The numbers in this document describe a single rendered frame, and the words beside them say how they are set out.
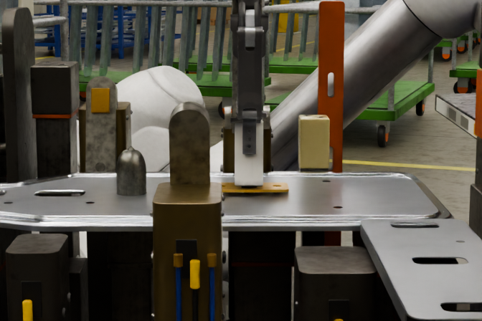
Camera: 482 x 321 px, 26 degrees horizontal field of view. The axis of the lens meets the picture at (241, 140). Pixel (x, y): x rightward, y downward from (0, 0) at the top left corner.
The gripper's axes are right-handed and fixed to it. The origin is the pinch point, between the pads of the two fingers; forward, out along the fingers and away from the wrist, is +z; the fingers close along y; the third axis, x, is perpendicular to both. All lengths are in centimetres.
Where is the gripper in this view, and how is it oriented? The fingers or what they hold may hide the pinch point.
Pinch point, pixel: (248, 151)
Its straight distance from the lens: 111.6
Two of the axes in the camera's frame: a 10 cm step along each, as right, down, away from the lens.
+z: 0.0, 9.9, 1.6
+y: 0.1, 1.6, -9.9
